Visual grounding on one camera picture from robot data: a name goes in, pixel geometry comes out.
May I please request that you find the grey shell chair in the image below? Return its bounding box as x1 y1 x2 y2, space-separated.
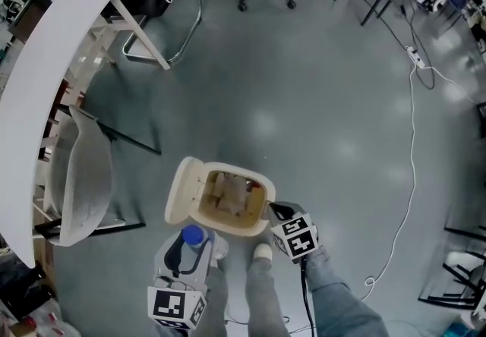
33 105 163 249

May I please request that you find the black floor cable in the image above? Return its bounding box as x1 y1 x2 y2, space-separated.
320 0 437 90

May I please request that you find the white floor cable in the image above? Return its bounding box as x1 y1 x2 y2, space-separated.
356 61 480 303

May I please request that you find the white table with black legs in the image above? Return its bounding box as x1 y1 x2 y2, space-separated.
417 226 486 314

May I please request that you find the person's right forearm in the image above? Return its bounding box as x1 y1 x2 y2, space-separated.
305 246 392 337

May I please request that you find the dark blue chair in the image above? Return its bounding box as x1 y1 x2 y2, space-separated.
446 0 480 30

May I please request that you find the person's right leg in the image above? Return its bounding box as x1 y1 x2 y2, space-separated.
245 257 290 337

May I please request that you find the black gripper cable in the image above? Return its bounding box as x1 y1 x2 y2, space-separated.
298 255 317 337

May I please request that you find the person's leg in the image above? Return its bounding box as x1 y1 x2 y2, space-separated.
207 265 229 337
245 257 290 337

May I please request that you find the white power strip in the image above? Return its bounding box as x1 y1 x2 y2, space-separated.
404 45 427 69

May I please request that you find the teal bin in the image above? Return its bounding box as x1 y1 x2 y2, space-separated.
443 318 486 337

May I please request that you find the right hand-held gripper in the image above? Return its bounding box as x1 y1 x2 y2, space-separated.
267 201 320 262

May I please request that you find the beige pedal trash bin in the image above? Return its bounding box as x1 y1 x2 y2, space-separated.
164 156 277 239

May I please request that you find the person's right white shoe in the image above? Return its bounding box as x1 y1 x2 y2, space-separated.
253 243 274 262

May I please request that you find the plastic bottle with blue cap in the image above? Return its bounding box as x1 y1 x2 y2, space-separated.
181 224 230 261

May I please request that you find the black bag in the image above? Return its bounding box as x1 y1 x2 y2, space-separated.
0 255 58 323

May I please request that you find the person's left leg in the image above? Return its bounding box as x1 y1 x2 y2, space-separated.
207 265 229 337

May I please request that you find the long white table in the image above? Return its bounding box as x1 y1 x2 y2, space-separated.
0 0 172 269

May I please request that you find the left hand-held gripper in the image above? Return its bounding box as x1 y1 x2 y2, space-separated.
147 232 219 331

